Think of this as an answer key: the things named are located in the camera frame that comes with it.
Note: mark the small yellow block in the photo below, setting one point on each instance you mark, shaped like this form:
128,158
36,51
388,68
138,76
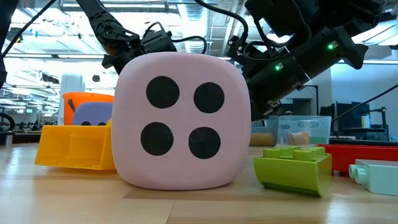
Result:
262,140

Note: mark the brown toy brick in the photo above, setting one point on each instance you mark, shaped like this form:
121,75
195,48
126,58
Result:
298,138

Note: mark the purple foam die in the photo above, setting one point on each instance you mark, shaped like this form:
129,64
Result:
93,113

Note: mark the dark green toy brick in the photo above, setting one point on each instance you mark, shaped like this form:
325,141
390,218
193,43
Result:
318,140

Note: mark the lime green toy brick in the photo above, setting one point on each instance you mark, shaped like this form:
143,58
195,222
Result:
292,177

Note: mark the red toy brick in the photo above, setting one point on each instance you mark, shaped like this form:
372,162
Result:
357,155

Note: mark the pink foam die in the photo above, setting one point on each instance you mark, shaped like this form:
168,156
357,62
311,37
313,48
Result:
183,168

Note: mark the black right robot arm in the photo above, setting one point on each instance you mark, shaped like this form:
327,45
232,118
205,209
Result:
342,18

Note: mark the person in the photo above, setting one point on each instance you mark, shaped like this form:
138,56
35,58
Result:
289,113

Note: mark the small round black fixture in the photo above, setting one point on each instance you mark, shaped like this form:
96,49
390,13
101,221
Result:
96,78

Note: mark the dark grey translucent bin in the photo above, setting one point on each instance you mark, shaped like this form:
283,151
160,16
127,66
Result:
264,127

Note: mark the orange pumpkin bucket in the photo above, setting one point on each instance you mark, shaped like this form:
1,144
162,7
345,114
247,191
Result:
93,97

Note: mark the clear plastic bin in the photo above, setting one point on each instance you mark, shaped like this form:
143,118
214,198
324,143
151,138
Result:
311,124

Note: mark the white pillar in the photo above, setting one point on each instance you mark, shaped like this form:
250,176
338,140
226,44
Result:
71,84

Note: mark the black computer monitor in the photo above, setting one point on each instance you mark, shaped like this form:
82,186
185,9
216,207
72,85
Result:
342,115

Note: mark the white bottle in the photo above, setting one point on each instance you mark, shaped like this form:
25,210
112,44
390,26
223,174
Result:
365,122

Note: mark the light yellow hollow brick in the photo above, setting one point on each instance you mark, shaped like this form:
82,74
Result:
74,146

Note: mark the black ceiling device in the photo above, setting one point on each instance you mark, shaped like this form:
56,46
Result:
14,35

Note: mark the black desk stand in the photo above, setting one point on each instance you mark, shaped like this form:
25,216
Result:
384,124

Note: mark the bicycle wheel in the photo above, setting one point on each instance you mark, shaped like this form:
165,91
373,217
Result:
15,124

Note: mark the light cyan toy brick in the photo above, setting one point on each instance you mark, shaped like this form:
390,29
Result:
379,177

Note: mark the metal cup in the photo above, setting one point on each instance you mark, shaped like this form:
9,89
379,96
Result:
8,139

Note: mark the wide silver ventilation duct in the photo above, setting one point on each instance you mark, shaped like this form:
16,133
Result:
196,31

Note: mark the black aluminium table frame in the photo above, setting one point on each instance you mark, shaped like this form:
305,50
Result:
363,142

